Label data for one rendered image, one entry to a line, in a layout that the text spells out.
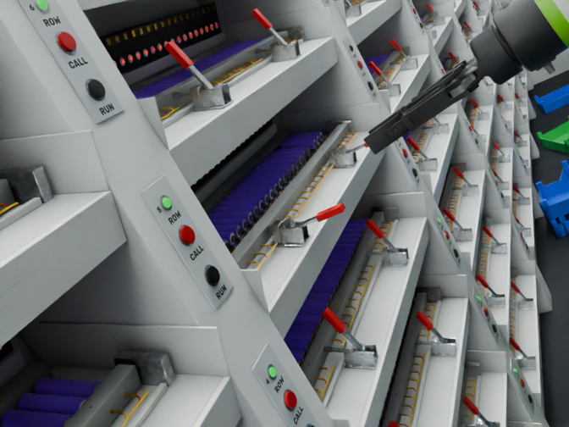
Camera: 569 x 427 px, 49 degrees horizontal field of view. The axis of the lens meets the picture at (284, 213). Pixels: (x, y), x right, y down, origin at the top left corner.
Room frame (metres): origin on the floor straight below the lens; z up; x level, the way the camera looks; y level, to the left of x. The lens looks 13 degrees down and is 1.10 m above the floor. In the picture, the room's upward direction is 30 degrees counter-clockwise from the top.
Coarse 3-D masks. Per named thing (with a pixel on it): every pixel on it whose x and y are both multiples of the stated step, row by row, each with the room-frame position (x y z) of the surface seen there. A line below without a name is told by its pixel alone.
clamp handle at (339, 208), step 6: (342, 204) 0.70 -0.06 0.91; (324, 210) 0.71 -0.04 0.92; (330, 210) 0.69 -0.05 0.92; (336, 210) 0.69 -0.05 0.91; (342, 210) 0.69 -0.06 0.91; (318, 216) 0.70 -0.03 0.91; (324, 216) 0.70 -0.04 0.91; (330, 216) 0.70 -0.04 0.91; (294, 222) 0.73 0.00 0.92; (300, 222) 0.73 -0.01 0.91; (306, 222) 0.71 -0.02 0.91; (312, 222) 0.71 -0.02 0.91
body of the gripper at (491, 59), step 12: (480, 36) 0.83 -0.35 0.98; (492, 36) 0.81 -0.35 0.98; (480, 48) 0.81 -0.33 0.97; (492, 48) 0.80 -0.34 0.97; (504, 48) 0.80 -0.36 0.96; (480, 60) 0.81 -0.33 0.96; (492, 60) 0.80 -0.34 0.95; (504, 60) 0.80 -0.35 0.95; (468, 72) 0.82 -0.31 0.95; (480, 72) 0.81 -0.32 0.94; (492, 72) 0.81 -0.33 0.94; (504, 72) 0.81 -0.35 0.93; (516, 72) 0.81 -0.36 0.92
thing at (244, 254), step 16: (336, 128) 1.10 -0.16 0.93; (336, 144) 1.04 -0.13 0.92; (320, 160) 0.95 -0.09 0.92; (304, 176) 0.88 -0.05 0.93; (320, 176) 0.91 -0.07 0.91; (288, 192) 0.83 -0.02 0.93; (304, 192) 0.86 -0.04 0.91; (272, 208) 0.79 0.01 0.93; (288, 208) 0.81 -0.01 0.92; (256, 224) 0.75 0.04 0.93; (272, 224) 0.76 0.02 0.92; (256, 240) 0.71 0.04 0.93; (240, 256) 0.67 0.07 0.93; (256, 256) 0.70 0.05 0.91
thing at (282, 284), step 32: (288, 128) 1.19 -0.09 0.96; (320, 128) 1.16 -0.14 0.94; (352, 128) 1.12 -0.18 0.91; (320, 192) 0.87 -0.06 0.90; (352, 192) 0.89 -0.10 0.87; (320, 224) 0.76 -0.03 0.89; (288, 256) 0.70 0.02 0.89; (320, 256) 0.74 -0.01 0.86; (256, 288) 0.58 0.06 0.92; (288, 288) 0.63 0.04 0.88; (288, 320) 0.62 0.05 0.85
